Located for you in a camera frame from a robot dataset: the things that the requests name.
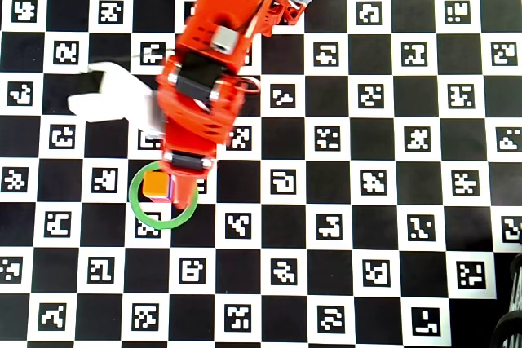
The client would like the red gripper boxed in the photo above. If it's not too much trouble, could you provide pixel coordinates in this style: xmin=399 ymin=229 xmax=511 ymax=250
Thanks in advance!
xmin=155 ymin=58 xmax=248 ymax=209

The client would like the black flexible tripod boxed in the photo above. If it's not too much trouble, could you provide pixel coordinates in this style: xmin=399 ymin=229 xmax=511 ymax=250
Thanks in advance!
xmin=489 ymin=252 xmax=522 ymax=348

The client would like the orange cube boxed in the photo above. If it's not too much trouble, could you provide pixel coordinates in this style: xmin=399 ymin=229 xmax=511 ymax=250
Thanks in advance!
xmin=142 ymin=170 xmax=170 ymax=199

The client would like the green flat ring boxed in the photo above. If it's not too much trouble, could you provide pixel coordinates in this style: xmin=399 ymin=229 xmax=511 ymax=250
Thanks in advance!
xmin=128 ymin=160 xmax=200 ymax=230

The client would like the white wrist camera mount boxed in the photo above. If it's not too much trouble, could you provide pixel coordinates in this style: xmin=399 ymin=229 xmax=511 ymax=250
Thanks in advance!
xmin=67 ymin=61 xmax=164 ymax=137

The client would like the black white marker checkerboard mat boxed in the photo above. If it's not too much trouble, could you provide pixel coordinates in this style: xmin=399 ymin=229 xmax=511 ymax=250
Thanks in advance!
xmin=0 ymin=0 xmax=522 ymax=348

